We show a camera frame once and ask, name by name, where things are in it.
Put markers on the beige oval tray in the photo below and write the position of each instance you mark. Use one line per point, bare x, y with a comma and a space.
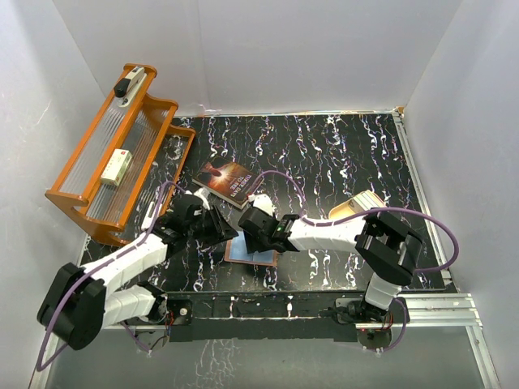
343, 210

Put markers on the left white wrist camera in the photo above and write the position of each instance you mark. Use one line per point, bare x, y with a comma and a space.
203, 193

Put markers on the black white stapler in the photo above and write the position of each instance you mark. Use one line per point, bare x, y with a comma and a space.
126, 88

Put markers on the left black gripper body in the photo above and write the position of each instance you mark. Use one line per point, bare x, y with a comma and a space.
194, 230

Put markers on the small white green box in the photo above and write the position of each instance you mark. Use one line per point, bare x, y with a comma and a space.
116, 167

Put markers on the stack of credit cards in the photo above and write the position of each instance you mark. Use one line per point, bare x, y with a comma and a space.
367, 200

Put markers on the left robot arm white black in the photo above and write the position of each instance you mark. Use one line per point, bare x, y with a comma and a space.
83, 300

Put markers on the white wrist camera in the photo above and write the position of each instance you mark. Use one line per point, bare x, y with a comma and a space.
262, 202
203, 193

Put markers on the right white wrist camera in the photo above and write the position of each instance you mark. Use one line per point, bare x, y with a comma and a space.
262, 202

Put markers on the orange wooden shelf rack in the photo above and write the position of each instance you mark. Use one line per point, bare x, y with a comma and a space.
103, 212

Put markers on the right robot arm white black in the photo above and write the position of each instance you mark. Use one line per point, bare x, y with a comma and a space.
387, 245

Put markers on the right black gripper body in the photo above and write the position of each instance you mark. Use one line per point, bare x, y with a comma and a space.
258, 243

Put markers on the dark paperback book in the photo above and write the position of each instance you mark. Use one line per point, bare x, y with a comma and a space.
228, 180

